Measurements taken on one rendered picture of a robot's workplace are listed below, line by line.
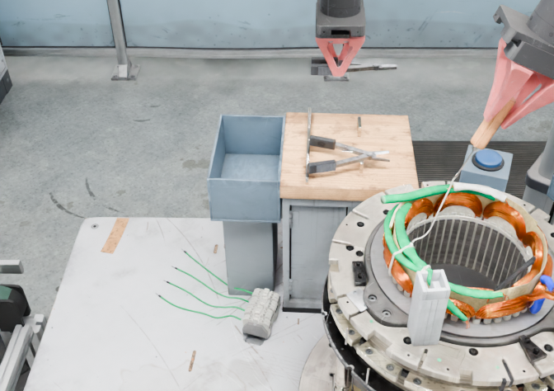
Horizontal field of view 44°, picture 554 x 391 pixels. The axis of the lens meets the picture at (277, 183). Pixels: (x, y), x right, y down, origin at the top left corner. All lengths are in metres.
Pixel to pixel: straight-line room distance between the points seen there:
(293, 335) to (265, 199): 0.26
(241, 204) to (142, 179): 1.71
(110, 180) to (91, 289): 1.50
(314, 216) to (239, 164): 0.19
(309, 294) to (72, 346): 0.40
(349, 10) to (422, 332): 0.44
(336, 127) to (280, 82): 2.14
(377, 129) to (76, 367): 0.61
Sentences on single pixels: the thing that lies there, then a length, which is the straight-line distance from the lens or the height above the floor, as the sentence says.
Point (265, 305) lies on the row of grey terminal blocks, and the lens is 1.16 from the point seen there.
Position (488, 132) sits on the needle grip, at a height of 1.30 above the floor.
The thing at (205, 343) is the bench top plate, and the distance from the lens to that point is 1.16.
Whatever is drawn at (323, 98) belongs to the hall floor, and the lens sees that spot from 3.12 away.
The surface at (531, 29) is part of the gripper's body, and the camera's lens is 0.68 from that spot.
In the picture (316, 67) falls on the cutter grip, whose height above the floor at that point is 1.19.
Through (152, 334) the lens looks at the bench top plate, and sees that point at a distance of 1.19.
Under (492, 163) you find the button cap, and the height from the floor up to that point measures 1.04.
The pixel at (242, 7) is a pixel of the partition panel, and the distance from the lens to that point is 3.13.
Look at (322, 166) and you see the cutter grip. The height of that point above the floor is 1.09.
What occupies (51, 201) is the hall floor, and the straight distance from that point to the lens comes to 2.71.
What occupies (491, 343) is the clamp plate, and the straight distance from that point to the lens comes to 0.79.
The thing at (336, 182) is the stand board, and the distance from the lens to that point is 1.00.
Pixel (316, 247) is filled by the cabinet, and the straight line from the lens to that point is 1.09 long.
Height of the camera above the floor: 1.71
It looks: 40 degrees down
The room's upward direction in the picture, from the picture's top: 1 degrees counter-clockwise
